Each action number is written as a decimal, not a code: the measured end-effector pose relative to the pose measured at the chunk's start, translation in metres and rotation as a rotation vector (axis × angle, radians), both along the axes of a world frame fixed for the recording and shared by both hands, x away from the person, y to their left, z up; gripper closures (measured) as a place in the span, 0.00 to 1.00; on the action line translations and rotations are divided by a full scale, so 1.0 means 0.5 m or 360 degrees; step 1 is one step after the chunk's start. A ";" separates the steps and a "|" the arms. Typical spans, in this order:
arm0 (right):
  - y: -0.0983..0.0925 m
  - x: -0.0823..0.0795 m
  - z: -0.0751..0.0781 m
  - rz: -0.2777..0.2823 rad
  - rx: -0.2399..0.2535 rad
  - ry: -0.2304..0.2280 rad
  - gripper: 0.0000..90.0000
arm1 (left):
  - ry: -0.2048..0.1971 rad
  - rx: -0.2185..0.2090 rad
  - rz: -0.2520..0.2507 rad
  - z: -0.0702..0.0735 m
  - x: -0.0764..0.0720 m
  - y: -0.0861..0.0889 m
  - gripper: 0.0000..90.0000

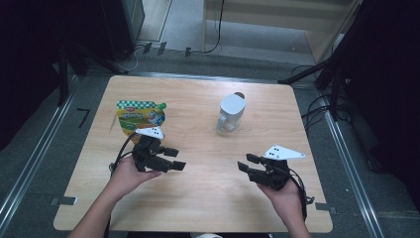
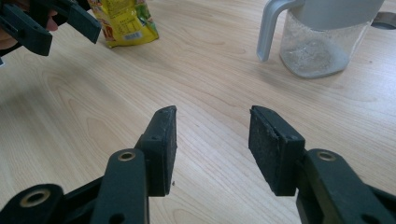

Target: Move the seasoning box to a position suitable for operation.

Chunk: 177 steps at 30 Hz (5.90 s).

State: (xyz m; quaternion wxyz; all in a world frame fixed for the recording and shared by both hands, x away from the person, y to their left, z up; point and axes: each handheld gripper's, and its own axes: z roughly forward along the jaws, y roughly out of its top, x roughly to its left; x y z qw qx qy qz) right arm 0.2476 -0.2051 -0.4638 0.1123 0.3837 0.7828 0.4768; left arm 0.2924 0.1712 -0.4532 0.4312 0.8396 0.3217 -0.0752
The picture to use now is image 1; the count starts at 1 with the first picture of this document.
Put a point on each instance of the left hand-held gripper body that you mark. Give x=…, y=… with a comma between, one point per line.
x=147, y=152

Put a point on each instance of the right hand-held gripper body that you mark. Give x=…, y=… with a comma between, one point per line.
x=275, y=175

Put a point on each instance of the green yellow spout pouch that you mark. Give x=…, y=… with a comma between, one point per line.
x=138, y=115

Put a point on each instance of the white lidded jug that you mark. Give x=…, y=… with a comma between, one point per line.
x=231, y=109

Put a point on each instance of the person's right hand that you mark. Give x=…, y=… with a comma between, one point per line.
x=289, y=203

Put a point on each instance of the person's left hand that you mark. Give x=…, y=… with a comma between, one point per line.
x=128, y=178

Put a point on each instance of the grey tape piece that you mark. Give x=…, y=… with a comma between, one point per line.
x=66, y=200
x=325, y=207

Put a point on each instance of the round dark table grommet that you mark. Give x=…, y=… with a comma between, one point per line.
x=241, y=95

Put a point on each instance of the black metal stand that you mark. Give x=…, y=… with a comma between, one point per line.
x=303, y=72
x=62, y=76

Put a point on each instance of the dark floor tape strip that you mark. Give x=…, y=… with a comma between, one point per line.
x=162, y=48
x=147, y=48

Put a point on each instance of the dark cabinet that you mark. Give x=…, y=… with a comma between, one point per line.
x=122, y=26

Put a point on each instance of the light wooden shelf unit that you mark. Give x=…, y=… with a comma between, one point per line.
x=264, y=20

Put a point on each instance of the dark curtain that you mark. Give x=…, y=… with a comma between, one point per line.
x=393, y=82
x=26, y=49

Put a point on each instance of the metal floor rail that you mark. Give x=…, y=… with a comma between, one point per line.
x=36, y=155
x=350, y=168

